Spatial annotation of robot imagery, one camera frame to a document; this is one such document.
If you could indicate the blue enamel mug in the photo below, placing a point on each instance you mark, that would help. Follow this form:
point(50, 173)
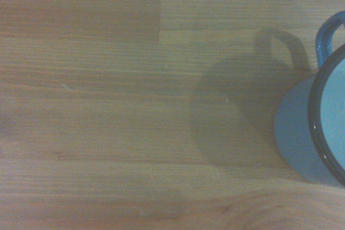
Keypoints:
point(296, 133)

